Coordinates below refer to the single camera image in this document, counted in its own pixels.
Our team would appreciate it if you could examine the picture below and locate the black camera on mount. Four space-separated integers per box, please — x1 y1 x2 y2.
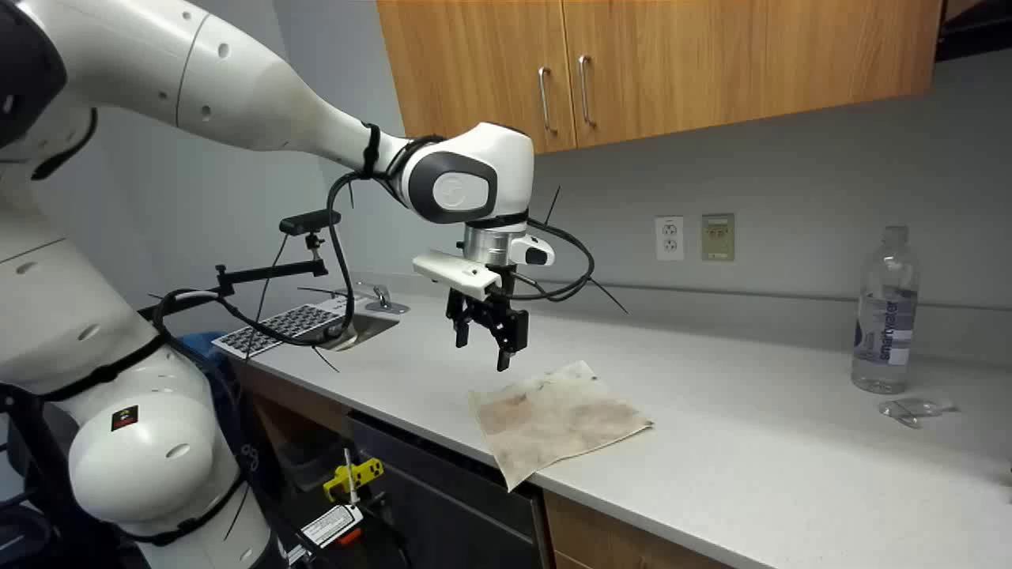
275 206 345 236

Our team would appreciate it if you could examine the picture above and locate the black robot cart frame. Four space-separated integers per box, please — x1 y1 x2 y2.
0 382 121 569

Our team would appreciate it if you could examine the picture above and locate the metal sink with rack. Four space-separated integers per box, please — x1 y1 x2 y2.
213 282 410 364

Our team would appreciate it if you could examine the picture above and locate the yellow-green wall plate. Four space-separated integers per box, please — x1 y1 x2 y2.
699 212 737 265

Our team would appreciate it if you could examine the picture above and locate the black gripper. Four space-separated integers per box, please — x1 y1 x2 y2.
444 265 531 372

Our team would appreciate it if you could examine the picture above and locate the white wall power outlet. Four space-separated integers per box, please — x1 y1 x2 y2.
650 214 687 265

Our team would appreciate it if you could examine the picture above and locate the black dishwasher front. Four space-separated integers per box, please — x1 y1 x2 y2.
345 408 553 569

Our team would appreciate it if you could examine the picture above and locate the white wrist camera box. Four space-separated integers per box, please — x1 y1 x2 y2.
410 248 506 299

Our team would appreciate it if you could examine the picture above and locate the wooden base cabinet front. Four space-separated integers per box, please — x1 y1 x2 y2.
540 487 741 569

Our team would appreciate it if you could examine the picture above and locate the clear plastic water bottle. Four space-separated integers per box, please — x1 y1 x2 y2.
849 221 923 399

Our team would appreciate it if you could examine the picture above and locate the crumpled clear plastic wrapper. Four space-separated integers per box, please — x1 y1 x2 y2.
878 392 964 431

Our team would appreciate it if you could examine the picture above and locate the white labelled box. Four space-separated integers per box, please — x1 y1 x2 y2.
294 502 371 553

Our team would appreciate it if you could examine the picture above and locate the long black robot cable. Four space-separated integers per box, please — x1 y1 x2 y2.
143 167 366 354

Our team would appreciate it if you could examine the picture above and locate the black articulated camera mount arm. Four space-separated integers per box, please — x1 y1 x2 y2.
213 232 333 307

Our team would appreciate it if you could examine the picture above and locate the wooden wall cabinet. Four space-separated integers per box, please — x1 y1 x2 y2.
373 0 946 178

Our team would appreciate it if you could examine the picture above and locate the yellow power strip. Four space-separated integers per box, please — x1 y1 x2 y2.
319 451 388 504

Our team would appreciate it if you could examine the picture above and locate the stained beige cloth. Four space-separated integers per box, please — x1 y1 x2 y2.
469 358 655 496

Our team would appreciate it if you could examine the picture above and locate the metal cabinet door handle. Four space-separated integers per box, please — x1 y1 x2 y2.
572 53 602 135
536 62 563 142

